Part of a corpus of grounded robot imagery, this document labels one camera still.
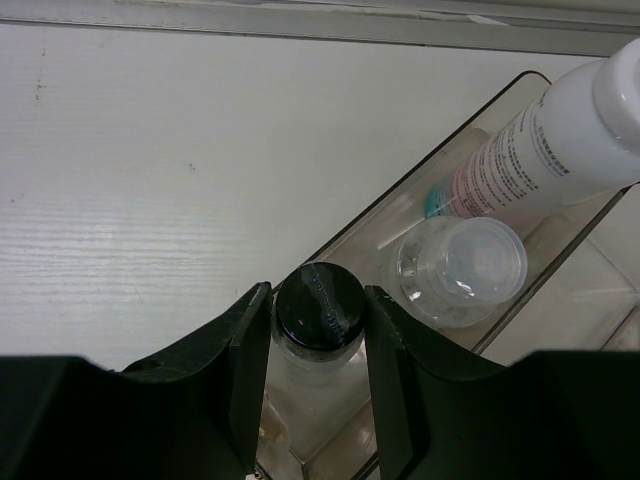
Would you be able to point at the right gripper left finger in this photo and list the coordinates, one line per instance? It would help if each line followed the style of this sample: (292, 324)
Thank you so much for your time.
(188, 411)

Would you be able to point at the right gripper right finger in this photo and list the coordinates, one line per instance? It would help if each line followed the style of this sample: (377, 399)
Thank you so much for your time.
(442, 412)

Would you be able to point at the clear bottle black cap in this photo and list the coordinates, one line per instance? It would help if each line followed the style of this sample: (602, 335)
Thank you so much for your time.
(316, 379)

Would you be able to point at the white pink teal bottle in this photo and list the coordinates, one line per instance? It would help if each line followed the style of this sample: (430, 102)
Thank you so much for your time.
(576, 141)

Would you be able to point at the clear three-drawer organizer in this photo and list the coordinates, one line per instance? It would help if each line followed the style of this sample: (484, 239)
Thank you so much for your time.
(581, 292)

